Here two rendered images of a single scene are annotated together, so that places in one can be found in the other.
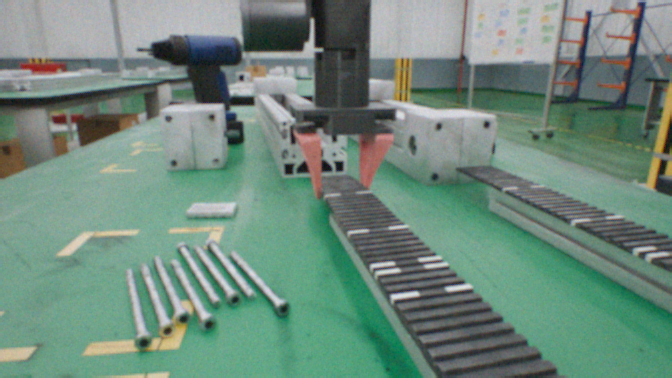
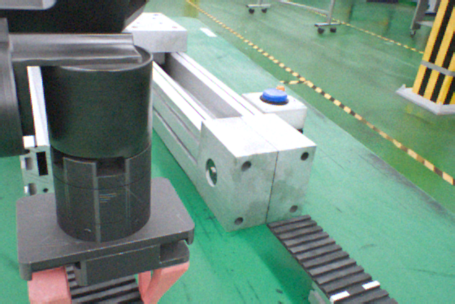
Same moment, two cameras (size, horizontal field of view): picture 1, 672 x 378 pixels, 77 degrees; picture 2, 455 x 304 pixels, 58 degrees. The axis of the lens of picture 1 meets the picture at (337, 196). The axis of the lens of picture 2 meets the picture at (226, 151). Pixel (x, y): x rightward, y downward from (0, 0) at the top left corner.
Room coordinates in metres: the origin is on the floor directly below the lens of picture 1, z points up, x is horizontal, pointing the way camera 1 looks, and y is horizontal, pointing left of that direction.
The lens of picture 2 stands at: (0.22, -0.02, 1.07)
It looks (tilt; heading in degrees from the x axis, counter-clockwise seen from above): 28 degrees down; 345
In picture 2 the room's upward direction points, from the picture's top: 6 degrees clockwise
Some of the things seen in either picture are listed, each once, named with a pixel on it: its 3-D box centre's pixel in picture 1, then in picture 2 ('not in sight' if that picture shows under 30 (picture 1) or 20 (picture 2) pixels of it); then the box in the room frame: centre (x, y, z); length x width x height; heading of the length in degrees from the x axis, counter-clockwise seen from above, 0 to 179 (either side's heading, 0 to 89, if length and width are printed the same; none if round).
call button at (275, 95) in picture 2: not in sight; (274, 97); (0.81, -0.25, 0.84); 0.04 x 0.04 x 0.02
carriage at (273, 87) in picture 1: (274, 90); not in sight; (1.25, 0.18, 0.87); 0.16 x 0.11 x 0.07; 13
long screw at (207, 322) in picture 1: (189, 289); not in sight; (0.27, 0.11, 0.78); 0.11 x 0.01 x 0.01; 32
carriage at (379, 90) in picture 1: (361, 94); (145, 38); (1.05, -0.06, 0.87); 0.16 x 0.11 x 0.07; 13
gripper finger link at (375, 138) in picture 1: (352, 154); (126, 269); (0.45, -0.02, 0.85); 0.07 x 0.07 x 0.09; 12
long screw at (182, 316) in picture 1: (168, 285); not in sight; (0.28, 0.13, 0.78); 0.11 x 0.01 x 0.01; 31
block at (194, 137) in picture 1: (204, 135); not in sight; (0.71, 0.23, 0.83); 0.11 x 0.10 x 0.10; 101
